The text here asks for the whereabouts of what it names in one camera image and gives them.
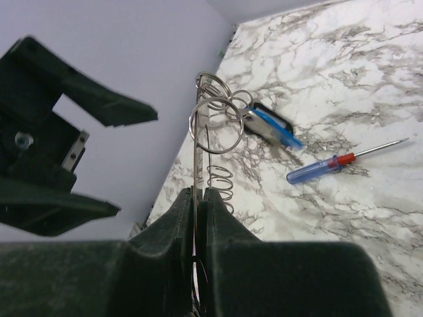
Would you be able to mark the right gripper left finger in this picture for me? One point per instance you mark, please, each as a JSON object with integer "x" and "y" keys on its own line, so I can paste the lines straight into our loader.
{"x": 149, "y": 275}

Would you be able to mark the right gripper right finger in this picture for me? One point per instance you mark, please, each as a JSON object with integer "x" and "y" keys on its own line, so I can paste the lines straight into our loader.
{"x": 250, "y": 277}

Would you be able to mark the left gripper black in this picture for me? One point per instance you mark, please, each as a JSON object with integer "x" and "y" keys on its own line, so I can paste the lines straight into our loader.
{"x": 40, "y": 150}

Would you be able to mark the round metal keyring disc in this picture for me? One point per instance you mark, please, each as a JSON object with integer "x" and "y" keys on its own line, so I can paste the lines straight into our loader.
{"x": 199, "y": 271}

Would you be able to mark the blue key tag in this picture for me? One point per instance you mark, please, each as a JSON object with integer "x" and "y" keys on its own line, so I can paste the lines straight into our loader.
{"x": 287, "y": 139}

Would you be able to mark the black key fob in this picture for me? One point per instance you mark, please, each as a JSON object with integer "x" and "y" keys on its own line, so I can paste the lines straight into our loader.
{"x": 270, "y": 116}

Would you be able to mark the blue red screwdriver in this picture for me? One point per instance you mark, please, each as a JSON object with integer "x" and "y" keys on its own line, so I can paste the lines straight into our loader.
{"x": 331, "y": 164}

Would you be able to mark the aluminium frame rail left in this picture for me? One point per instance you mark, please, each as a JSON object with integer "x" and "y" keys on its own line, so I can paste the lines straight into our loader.
{"x": 181, "y": 175}

